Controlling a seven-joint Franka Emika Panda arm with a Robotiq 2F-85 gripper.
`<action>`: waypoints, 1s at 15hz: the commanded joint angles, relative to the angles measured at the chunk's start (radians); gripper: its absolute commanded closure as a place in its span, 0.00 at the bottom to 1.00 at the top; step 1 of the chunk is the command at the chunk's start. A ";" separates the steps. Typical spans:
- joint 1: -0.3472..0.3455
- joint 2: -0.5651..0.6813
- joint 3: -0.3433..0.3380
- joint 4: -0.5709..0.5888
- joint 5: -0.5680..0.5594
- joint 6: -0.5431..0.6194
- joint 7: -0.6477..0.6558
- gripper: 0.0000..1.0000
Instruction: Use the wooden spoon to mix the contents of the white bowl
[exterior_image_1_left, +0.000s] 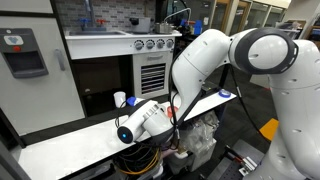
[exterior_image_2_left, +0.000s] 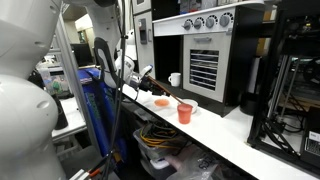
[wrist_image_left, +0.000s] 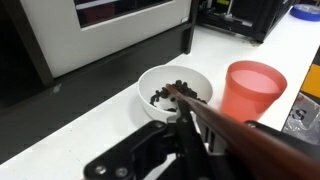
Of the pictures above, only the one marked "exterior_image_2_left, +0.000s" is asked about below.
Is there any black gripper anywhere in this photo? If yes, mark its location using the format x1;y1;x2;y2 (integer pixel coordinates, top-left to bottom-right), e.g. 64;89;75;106
136;75;164;97

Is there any wooden spoon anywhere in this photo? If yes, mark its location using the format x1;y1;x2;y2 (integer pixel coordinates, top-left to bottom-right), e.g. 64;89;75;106
147;76;186;106

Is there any white bowl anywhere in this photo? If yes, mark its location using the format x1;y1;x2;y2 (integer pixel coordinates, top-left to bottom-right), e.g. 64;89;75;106
181;98;199;115

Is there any orange plastic plate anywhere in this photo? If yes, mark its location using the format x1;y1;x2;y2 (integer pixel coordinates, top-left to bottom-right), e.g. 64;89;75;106
154;98;170;108

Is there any white mug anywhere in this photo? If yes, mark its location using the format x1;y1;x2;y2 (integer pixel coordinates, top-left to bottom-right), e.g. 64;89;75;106
167;72;182;88

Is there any translucent orange plastic cup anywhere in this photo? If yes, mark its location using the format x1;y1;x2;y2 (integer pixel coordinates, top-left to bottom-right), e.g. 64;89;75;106
176;103;194;125

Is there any clear plastic storage bin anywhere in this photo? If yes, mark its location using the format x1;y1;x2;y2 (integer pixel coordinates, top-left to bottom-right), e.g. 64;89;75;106
132;128;189;161

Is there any grey stove knob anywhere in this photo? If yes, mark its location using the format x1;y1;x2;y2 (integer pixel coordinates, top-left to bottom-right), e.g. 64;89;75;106
218;12;234;28
204;15;216;29
193;16;205;30
182;18;194;31

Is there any white toy kitchen stove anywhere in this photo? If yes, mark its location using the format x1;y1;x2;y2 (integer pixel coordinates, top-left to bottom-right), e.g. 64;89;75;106
151;0;268;118

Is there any white lidded storage bin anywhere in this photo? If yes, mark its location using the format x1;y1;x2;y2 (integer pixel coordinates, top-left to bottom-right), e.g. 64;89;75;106
139;156;178;180

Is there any black computer monitor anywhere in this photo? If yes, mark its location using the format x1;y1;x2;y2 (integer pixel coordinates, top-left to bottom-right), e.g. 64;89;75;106
70;43;95;68

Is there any white side table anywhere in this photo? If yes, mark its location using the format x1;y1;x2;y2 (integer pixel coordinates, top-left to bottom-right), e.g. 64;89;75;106
51;96;88;142

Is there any clear plastic bag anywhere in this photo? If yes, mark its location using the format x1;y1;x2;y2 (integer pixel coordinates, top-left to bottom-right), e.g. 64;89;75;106
165;146;223;180

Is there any black round bin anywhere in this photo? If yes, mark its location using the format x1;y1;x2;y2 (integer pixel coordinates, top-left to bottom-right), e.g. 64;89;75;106
239;91;258;116

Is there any black water bottle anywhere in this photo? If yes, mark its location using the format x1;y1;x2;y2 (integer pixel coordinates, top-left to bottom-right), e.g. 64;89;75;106
53;94;70;131

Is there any clear container with green item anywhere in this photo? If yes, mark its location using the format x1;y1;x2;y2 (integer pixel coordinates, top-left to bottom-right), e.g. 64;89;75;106
36;64;70;96

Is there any black box white label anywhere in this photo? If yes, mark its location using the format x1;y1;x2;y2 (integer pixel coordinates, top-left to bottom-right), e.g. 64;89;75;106
299;106;320;168

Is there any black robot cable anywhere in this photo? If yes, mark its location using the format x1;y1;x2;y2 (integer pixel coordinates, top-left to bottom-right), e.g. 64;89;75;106
99;0;129;180

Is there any yellow and black cable bundle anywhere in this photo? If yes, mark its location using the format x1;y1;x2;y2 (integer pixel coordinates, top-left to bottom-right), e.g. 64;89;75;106
139;121;179;149

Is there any aluminium extrusion frame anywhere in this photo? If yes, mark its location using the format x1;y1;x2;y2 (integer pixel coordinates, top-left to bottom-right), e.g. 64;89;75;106
54;19;102;158

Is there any orange handled bar clamp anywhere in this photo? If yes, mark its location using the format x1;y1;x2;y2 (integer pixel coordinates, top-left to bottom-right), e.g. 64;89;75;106
69;153;118;180

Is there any black metal rack frame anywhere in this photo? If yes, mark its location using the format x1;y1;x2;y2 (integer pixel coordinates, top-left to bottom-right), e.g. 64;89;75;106
247;0;320;176

